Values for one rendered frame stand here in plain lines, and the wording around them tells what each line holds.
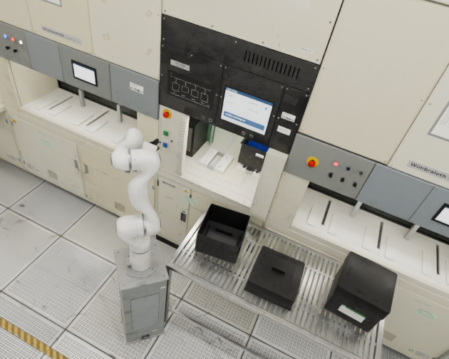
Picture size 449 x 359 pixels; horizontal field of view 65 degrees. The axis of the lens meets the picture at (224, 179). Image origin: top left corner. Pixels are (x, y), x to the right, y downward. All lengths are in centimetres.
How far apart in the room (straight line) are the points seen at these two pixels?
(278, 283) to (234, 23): 143
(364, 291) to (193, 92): 147
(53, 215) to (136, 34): 196
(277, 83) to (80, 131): 172
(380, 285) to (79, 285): 217
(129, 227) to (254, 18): 119
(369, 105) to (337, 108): 15
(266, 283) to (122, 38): 166
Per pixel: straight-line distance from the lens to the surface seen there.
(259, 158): 256
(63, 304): 302
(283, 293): 211
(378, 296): 215
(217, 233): 236
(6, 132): 376
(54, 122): 315
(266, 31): 183
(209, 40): 197
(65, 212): 356
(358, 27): 175
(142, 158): 166
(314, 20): 176
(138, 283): 214
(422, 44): 176
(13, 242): 346
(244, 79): 195
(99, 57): 247
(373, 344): 230
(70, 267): 318
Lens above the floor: 261
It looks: 42 degrees down
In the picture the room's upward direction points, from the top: 12 degrees clockwise
